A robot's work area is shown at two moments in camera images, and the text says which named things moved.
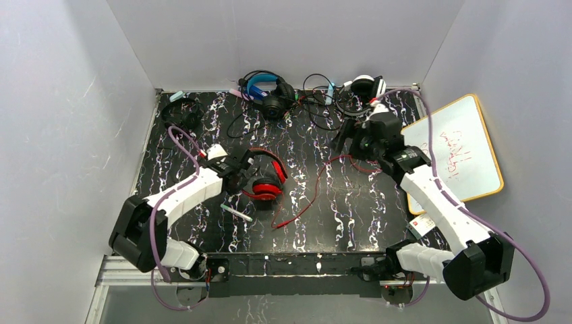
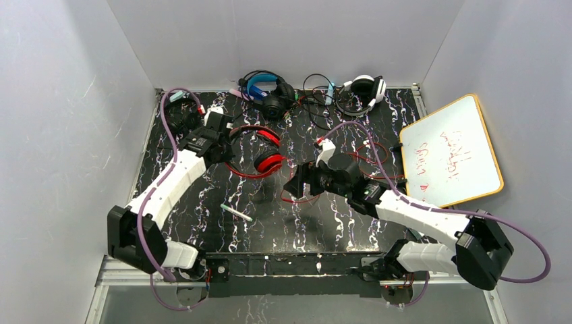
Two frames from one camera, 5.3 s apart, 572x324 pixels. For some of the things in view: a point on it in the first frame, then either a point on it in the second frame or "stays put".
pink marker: [239, 94] stays put
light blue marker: [330, 93] stays put
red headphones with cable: [268, 189] to [270, 161]
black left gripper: [246, 169] to [184, 115]
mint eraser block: [176, 96] stays put
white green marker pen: [237, 212] stays put
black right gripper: [354, 136] to [305, 177]
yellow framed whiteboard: [465, 160] stays put
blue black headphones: [274, 96] stays put
